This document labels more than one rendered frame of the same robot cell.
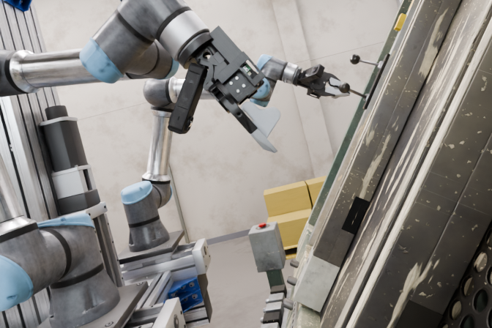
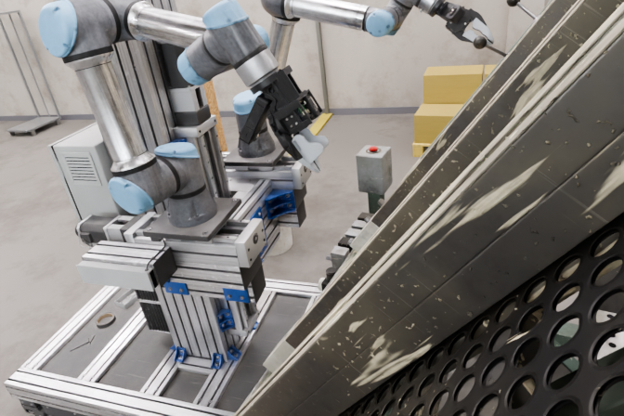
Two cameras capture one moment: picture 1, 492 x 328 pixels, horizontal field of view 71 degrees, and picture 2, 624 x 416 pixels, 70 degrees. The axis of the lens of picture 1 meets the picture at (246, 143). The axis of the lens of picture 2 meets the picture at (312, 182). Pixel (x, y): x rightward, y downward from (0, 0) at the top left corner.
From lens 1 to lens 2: 52 cm
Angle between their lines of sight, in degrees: 31
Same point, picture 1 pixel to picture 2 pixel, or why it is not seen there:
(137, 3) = (217, 42)
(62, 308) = (175, 213)
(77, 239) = (185, 168)
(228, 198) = (383, 65)
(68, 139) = not seen: hidden behind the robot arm
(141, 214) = not seen: hidden behind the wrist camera
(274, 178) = (449, 49)
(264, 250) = (369, 175)
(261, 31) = not seen: outside the picture
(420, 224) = (349, 280)
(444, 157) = (366, 255)
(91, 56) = (185, 70)
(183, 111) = (250, 131)
